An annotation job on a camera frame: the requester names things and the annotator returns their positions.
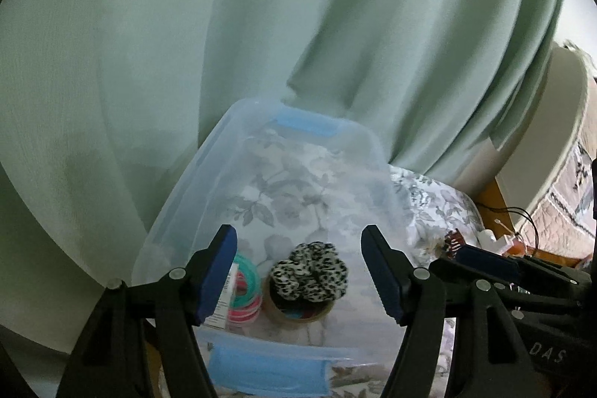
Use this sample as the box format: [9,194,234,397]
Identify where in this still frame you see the clear plastic storage container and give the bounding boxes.
[131,97,412,397]

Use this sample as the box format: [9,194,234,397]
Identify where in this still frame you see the leopard print scrunchie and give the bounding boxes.
[271,242,350,304]

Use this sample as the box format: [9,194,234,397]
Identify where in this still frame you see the teal coil hair ties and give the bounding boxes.
[231,253,263,310]

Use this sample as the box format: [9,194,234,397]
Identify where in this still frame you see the small white packet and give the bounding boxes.
[205,263,241,330]

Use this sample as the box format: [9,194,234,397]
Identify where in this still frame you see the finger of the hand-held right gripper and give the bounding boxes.
[429,259,580,320]
[454,246,585,283]

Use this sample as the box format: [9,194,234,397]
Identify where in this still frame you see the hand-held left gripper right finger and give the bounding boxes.
[360,225,533,398]

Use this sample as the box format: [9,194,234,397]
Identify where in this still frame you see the green curtain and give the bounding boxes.
[0,0,568,333]

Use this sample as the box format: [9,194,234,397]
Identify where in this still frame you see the white charger plug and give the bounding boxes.
[478,230,514,255]

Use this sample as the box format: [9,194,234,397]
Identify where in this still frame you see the dark red hair claw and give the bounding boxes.
[441,230,467,259]

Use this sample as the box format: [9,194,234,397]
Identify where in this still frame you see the black cable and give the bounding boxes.
[480,207,543,250]

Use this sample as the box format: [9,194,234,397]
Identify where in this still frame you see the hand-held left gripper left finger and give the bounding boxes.
[56,225,238,398]

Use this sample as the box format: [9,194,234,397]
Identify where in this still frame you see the pink coil hair ties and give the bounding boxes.
[228,270,262,325]

